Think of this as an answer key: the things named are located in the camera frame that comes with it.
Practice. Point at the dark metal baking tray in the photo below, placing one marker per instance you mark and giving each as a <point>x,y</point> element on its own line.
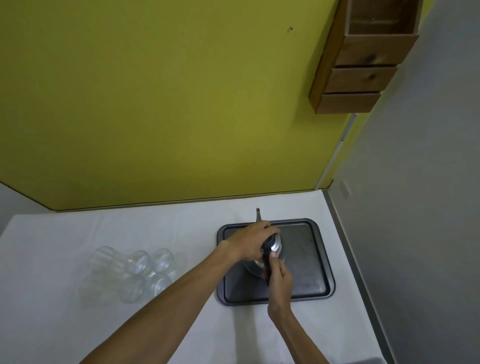
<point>307,258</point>

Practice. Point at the person's left fingers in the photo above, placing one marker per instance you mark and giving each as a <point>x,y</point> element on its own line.
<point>269,227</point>

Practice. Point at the person's right hand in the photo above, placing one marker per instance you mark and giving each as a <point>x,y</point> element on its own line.
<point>280,287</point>

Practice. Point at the person's left hand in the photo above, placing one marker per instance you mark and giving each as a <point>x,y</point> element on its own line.
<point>243,242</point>

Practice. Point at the person's right forearm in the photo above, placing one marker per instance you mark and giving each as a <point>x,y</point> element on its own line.
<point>300,339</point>

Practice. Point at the white wall socket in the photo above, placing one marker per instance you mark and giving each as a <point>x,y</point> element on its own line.
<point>345,188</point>

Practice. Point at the white tablecloth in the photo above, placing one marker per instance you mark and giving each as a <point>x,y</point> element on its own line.
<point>112,330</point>

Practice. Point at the person's right thumb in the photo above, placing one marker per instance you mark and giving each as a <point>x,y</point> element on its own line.
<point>274,257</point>

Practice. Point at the person's left forearm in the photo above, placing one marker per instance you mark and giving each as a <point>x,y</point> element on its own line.
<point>168,303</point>

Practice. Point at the group of clear drinking glasses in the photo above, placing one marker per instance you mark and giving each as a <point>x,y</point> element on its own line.
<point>131,273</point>

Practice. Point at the wooden wall drawer unit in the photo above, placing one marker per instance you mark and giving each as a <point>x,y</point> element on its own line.
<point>356,67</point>

